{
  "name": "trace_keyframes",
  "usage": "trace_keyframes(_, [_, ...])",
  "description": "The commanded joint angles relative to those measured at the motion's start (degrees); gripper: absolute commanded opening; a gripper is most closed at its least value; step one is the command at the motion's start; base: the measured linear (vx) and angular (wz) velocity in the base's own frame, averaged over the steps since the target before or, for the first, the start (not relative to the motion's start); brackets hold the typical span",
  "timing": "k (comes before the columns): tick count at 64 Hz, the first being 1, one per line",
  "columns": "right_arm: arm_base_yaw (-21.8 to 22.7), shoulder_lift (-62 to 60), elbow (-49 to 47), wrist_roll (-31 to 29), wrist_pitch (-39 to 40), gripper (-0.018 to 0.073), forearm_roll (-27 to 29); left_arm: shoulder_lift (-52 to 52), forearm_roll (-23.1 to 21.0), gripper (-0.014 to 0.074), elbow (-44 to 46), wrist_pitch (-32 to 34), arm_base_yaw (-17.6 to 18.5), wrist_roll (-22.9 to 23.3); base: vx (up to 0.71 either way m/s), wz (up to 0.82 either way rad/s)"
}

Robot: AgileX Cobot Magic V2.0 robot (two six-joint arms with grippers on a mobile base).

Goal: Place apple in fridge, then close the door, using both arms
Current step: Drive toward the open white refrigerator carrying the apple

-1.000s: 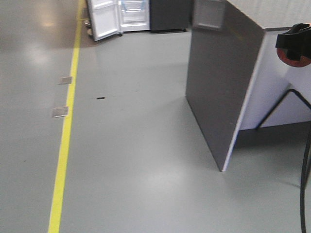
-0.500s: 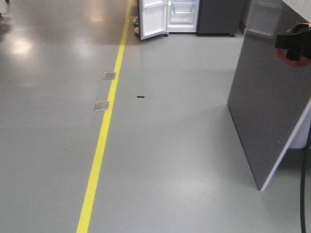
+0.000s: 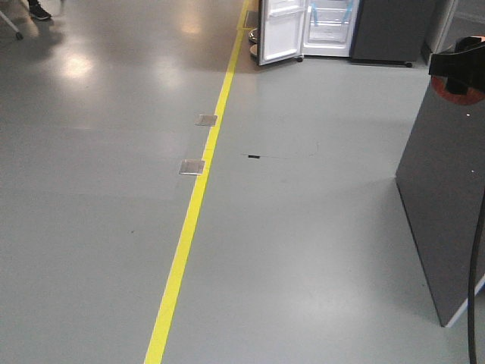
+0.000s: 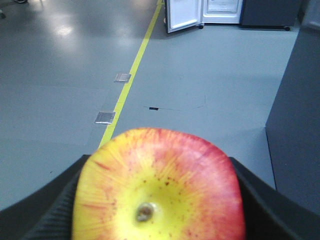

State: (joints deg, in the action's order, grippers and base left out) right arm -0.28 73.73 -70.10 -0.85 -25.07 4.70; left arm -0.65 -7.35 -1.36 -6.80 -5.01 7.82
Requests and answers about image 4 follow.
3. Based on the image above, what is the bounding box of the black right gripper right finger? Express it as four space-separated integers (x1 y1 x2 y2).
230 157 320 240

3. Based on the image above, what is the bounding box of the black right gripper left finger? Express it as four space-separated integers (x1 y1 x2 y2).
0 154 90 240

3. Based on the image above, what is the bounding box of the red yellow apple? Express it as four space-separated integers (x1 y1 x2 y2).
71 128 247 240

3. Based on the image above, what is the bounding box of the fridge door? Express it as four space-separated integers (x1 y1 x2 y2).
164 0 203 34

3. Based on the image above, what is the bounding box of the dark grey fridge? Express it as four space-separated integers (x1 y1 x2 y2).
202 0 302 31

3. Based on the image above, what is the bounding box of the dark grey cabinet corner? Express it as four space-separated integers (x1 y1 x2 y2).
266 0 320 214

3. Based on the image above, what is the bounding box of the yellow floor tape line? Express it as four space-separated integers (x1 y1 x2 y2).
98 0 164 148

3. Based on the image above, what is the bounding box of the metal floor socket plate near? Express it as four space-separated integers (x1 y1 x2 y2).
94 111 116 125

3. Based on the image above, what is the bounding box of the metal floor socket plate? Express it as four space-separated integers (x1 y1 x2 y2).
114 73 132 84
94 111 116 125

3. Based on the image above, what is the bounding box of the metal floor socket plate far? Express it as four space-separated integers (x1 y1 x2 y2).
114 73 132 84

